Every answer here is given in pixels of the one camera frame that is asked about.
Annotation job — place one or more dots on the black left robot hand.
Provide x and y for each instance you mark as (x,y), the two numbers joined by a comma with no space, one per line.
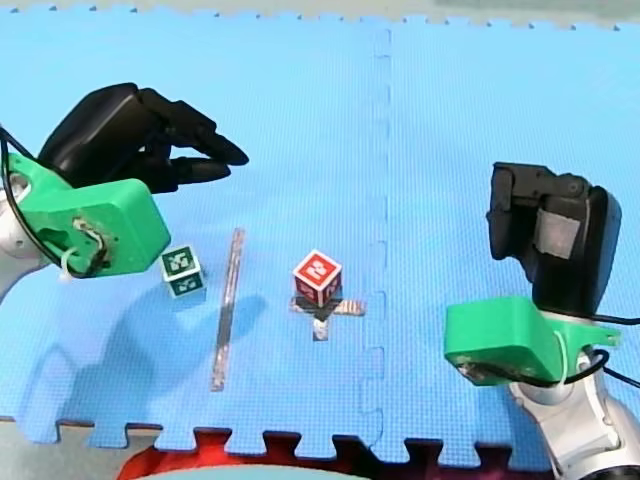
(100,135)

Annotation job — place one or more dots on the red cube white marks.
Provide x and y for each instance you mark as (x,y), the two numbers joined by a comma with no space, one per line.
(316,269)

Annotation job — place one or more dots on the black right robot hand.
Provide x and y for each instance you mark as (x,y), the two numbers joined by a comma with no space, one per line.
(595,260)

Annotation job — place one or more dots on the green cube white marks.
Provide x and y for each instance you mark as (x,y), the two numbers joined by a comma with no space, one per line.
(181,262)

